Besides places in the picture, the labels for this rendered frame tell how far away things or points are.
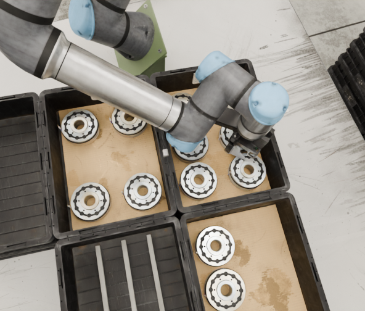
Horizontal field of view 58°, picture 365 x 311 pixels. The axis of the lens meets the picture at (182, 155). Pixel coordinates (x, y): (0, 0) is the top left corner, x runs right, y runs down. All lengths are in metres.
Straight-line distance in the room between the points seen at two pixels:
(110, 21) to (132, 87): 0.38
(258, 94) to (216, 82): 0.09
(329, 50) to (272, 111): 1.79
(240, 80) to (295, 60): 0.71
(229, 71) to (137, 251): 0.52
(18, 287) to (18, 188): 0.29
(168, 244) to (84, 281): 0.23
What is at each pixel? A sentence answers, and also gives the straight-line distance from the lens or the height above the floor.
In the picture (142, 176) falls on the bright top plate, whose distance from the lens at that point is 0.91.
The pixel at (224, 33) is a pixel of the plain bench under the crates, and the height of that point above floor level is 0.70.
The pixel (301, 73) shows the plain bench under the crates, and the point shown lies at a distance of 1.34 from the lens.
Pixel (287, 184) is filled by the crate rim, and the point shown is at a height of 0.93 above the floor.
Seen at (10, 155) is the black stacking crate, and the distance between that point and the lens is 1.05.
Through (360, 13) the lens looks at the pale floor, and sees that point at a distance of 2.69.
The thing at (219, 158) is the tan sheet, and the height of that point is 0.83.
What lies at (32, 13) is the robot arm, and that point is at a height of 1.31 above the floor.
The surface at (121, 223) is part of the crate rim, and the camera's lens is 0.83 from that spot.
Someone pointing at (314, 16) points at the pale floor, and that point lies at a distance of 2.52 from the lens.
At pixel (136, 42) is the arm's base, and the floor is 0.88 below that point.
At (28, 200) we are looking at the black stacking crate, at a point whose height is 0.83.
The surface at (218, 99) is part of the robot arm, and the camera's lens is 0.68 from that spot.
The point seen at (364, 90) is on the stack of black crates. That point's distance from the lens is 1.82.
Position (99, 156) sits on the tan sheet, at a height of 0.83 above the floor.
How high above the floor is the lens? 1.75
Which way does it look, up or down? 72 degrees down
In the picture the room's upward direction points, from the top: 12 degrees clockwise
